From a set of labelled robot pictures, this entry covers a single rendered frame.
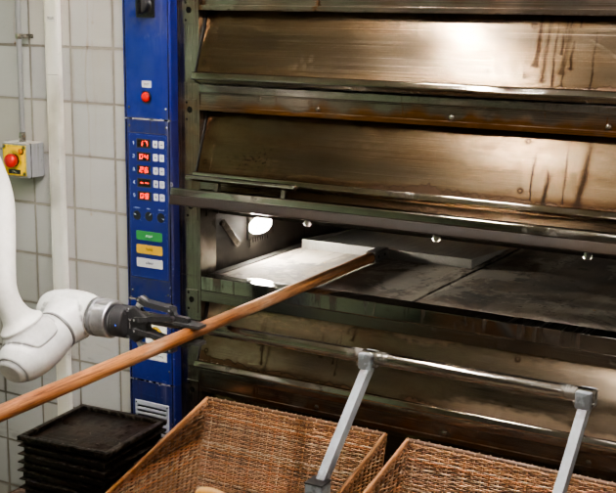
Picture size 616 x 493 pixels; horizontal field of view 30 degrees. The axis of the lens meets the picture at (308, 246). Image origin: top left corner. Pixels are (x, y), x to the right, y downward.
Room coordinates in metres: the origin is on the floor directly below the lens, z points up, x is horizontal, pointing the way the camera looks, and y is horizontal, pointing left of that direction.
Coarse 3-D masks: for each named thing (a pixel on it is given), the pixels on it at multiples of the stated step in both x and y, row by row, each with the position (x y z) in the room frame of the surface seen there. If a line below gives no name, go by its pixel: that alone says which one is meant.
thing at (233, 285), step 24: (216, 288) 3.06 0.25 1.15; (240, 288) 3.02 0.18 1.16; (264, 288) 2.99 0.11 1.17; (360, 312) 2.84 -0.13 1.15; (384, 312) 2.81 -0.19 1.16; (408, 312) 2.78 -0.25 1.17; (432, 312) 2.74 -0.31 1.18; (456, 312) 2.73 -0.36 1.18; (480, 312) 2.73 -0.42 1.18; (504, 336) 2.65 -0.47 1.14; (528, 336) 2.62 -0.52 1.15; (552, 336) 2.59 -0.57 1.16; (576, 336) 2.56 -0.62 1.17; (600, 336) 2.54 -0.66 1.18
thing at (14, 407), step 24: (360, 264) 3.18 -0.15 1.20; (288, 288) 2.84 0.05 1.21; (312, 288) 2.94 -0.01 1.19; (240, 312) 2.62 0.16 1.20; (168, 336) 2.39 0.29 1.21; (192, 336) 2.45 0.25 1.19; (120, 360) 2.23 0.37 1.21; (144, 360) 2.30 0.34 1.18; (48, 384) 2.06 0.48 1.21; (72, 384) 2.10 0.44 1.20; (0, 408) 1.94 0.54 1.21; (24, 408) 1.98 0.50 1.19
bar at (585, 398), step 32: (192, 320) 2.66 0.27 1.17; (320, 352) 2.47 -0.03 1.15; (352, 352) 2.43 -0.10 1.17; (384, 352) 2.41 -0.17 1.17; (512, 384) 2.25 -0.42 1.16; (544, 384) 2.22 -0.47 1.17; (352, 416) 2.34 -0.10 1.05; (576, 416) 2.16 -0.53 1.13; (576, 448) 2.11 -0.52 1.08; (320, 480) 2.24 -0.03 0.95
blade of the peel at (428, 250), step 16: (304, 240) 3.47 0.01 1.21; (320, 240) 3.57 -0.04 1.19; (336, 240) 3.59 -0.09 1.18; (352, 240) 3.59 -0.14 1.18; (368, 240) 3.59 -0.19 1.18; (384, 240) 3.59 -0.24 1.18; (400, 240) 3.60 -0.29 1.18; (416, 240) 3.60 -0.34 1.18; (432, 240) 3.60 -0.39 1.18; (400, 256) 3.32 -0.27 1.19; (416, 256) 3.30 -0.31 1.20; (432, 256) 3.27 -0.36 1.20; (448, 256) 3.25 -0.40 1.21; (464, 256) 3.36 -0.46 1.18; (480, 256) 3.28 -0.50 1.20
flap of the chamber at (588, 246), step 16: (208, 208) 2.91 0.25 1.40; (224, 208) 2.87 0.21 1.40; (240, 208) 2.85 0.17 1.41; (256, 208) 2.83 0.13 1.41; (272, 208) 2.80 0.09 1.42; (288, 208) 2.78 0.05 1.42; (352, 224) 2.69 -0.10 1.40; (368, 224) 2.67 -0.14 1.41; (384, 224) 2.65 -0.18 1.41; (400, 224) 2.63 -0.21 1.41; (416, 224) 2.61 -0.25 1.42; (432, 224) 2.59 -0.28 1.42; (480, 240) 2.53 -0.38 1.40; (496, 240) 2.51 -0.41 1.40; (512, 240) 2.49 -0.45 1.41; (528, 240) 2.48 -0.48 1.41; (544, 240) 2.46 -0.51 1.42; (560, 240) 2.44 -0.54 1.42; (576, 240) 2.43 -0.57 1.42
